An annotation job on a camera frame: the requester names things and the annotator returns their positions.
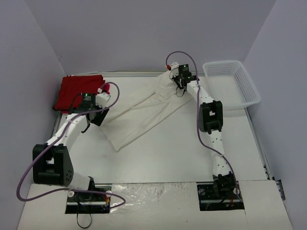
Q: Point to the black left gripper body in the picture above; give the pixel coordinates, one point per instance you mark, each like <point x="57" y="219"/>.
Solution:
<point x="100" y="117"/>

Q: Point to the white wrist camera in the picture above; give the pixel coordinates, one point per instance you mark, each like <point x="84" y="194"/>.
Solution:
<point x="102" y="99"/>
<point x="173" y="66"/>

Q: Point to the white foam board front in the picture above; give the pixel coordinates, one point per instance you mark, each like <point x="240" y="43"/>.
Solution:
<point x="162" y="207"/>

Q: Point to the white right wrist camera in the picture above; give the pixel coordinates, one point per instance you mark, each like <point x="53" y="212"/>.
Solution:
<point x="173" y="66"/>

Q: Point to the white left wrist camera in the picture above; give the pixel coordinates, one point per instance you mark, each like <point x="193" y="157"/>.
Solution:
<point x="102" y="99"/>

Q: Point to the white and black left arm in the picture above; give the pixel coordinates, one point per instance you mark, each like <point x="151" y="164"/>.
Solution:
<point x="53" y="164"/>

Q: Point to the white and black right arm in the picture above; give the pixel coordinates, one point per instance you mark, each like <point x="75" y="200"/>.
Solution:
<point x="209" y="122"/>

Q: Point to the white plastic basket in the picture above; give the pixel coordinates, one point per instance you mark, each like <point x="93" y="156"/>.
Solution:
<point x="230" y="83"/>

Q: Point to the dark red folded t-shirt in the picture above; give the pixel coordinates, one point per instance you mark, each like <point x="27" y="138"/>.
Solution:
<point x="73" y="85"/>

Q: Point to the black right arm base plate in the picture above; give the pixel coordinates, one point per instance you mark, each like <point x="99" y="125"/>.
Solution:
<point x="210" y="201"/>

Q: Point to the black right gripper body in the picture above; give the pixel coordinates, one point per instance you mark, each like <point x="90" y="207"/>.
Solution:
<point x="180" y="79"/>

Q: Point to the white t-shirt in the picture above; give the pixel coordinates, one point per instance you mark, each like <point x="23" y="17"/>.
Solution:
<point x="134" y="115"/>

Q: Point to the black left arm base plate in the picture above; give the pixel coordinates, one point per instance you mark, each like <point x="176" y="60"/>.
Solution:
<point x="87" y="203"/>

